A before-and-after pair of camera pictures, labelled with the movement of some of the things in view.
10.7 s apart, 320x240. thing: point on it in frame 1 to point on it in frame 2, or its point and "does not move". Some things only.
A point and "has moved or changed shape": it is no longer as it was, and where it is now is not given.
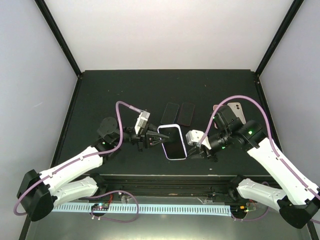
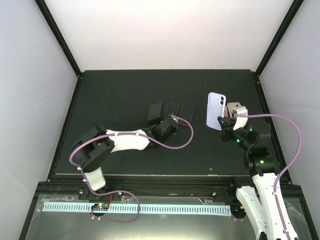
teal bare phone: [170, 113] does not move
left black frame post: [58, 35] does not move
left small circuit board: [100, 206] does not move
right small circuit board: [238, 209] does not move
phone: [236, 108] does not move
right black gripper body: [213, 156] to [226, 136]
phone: [220, 109] has moved or changed shape
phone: [174, 147] to [216, 103]
